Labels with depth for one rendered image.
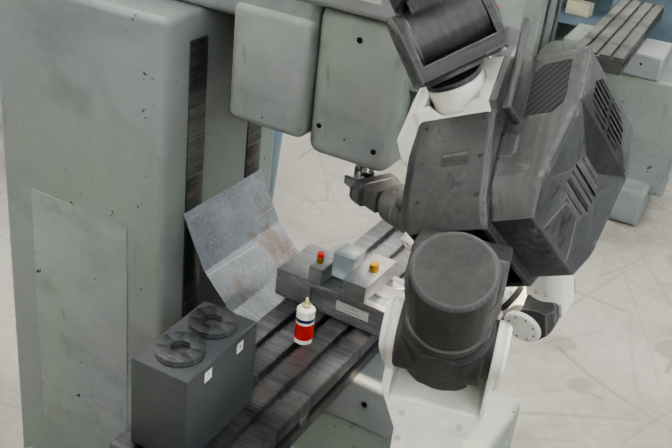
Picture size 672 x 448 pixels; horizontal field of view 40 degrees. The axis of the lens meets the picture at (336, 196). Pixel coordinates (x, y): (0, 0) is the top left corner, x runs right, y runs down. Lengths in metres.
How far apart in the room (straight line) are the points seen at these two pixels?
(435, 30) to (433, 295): 0.41
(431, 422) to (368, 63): 0.74
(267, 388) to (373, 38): 0.72
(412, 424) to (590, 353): 2.50
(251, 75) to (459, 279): 0.94
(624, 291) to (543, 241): 3.05
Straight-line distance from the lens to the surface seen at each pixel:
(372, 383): 2.05
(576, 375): 3.72
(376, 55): 1.80
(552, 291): 1.76
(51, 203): 2.31
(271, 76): 1.91
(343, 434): 2.16
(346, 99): 1.86
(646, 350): 4.00
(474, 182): 1.31
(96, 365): 2.45
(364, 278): 2.03
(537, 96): 1.38
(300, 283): 2.09
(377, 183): 1.96
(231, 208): 2.25
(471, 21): 1.35
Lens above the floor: 2.11
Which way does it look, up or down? 27 degrees down
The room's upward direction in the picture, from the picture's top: 7 degrees clockwise
